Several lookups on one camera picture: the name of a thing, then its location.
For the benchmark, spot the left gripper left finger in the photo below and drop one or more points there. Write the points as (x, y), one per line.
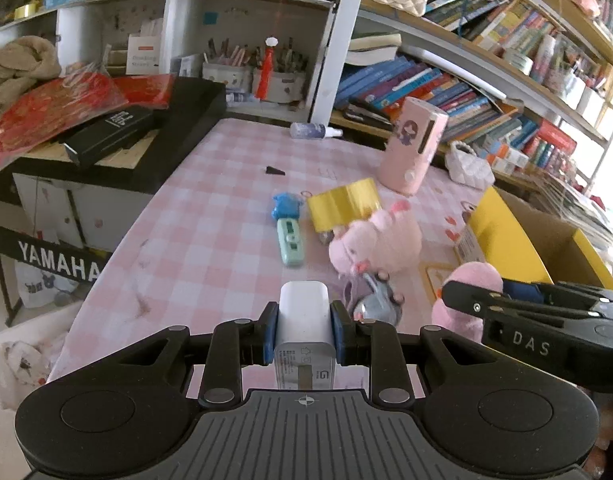
(233, 346)

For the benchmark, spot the black rectangular box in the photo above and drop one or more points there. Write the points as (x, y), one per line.
(117, 131)

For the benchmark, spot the red tassel ornament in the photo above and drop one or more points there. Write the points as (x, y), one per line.
(267, 68)

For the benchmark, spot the mint green correction tape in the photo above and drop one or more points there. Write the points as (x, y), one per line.
(290, 242)

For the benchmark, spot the grey purple toy car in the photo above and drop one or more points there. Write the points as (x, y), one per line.
(369, 296)

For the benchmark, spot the red gift bag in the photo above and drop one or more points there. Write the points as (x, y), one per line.
(64, 103)

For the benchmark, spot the white quilted pearl purse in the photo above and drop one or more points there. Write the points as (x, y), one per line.
(465, 167)

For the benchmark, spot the blue toy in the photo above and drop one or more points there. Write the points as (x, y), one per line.
(287, 206)

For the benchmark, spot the clear spray bottle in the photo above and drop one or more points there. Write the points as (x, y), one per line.
(304, 131)

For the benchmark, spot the white printed card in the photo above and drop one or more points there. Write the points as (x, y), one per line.
(143, 56)

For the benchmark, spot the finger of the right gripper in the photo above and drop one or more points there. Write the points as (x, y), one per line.
(540, 291)
(482, 303)

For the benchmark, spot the stack of magazines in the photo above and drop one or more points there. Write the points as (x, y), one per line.
(565, 203)

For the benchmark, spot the pink round plush toy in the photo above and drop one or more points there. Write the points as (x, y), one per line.
(481, 274)

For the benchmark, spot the white bookshelf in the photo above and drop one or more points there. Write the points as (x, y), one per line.
(320, 29)

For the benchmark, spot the small black triangle piece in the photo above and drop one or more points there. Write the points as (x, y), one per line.
(275, 171)

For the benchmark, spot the right white pen holder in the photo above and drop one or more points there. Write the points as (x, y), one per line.
(286, 88)

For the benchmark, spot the yellow cardboard box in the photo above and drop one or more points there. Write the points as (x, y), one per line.
(528, 245)

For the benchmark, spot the pink plush pig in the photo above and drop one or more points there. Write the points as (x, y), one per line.
(389, 240)

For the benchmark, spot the beige towel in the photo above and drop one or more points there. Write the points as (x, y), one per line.
(23, 63)

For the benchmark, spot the white charger adapter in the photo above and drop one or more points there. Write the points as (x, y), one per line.
(304, 353)

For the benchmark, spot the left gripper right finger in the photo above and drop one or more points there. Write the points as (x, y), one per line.
(377, 346)

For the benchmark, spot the white pen holder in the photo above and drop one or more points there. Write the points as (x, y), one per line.
(286, 88)
(237, 78)

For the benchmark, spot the yellow tape roll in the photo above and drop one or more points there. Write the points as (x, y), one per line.
(341, 206)

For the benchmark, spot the left white pen holder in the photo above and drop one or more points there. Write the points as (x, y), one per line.
(237, 78)

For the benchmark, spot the black yamaha keyboard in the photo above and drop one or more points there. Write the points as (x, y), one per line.
(67, 221)

